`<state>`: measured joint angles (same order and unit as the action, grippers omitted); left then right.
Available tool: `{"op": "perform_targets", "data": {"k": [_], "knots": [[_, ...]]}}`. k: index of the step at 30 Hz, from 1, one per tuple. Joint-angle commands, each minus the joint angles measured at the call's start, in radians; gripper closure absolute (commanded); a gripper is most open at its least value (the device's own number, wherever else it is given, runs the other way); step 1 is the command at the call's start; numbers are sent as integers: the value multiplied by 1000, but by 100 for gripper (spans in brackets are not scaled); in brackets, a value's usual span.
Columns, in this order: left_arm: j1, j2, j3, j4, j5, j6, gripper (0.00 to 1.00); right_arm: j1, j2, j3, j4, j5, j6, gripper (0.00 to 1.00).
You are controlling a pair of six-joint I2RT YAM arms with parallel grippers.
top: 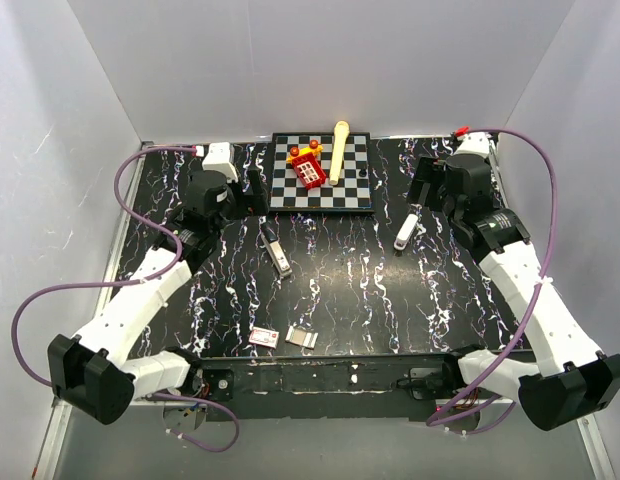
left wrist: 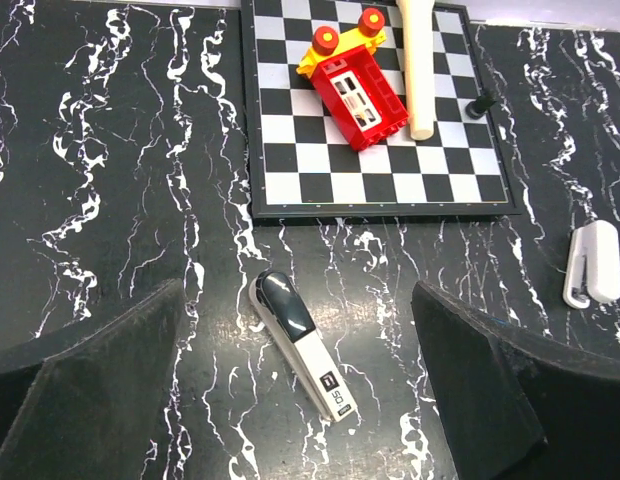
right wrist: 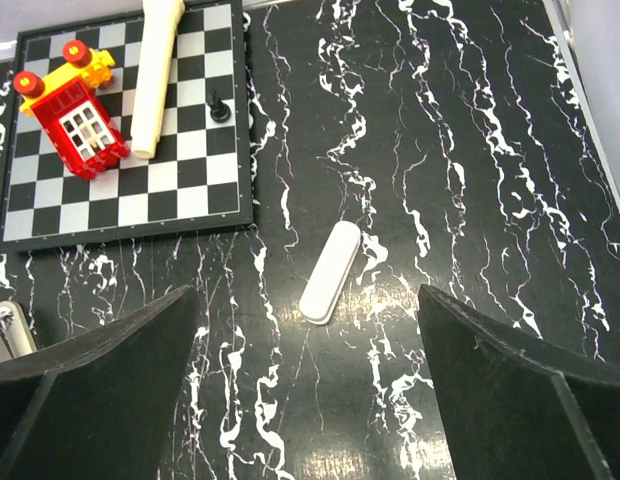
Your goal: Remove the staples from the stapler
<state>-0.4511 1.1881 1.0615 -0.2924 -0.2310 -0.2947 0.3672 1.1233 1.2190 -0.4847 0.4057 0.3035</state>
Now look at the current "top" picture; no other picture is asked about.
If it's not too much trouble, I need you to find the black base frame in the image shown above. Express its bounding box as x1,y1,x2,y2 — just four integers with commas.
171,347,463,422

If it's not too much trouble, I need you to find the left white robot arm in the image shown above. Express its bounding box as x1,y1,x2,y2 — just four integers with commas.
47,167,268,425

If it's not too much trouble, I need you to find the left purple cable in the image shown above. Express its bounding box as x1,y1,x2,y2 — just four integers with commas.
12,144,240,453

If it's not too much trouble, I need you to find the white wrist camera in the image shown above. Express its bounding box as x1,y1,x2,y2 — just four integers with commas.
453,126,493,158
202,142,239,183

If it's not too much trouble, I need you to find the purple cable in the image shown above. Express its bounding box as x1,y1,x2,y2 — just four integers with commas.
426,128,558,432
12,144,240,453

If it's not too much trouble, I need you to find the yellow toy piece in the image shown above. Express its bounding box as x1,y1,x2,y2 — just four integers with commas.
286,140,323,164

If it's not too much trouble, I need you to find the cream toy microphone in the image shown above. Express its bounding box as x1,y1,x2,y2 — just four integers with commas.
329,120,350,186

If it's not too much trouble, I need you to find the white plastic stapler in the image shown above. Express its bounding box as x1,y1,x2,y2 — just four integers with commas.
394,213,418,251

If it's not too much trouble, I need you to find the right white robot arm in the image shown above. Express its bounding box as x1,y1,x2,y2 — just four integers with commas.
408,127,620,431

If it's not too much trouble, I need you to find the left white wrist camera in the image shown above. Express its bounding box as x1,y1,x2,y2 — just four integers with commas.
202,142,239,183

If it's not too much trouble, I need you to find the grey metal stapler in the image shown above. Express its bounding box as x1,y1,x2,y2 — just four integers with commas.
260,222,292,278

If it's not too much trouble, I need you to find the black white chessboard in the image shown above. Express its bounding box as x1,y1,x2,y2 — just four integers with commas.
268,131,375,213

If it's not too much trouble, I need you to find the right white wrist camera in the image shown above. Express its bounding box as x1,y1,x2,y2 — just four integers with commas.
453,126,493,158

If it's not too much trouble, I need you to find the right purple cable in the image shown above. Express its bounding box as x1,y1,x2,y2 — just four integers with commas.
426,128,558,432

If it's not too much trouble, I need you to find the red white staple box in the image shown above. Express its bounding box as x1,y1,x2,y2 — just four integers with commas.
249,327,280,349

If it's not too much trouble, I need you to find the red toy brick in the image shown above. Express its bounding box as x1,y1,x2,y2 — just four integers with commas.
291,154,326,190

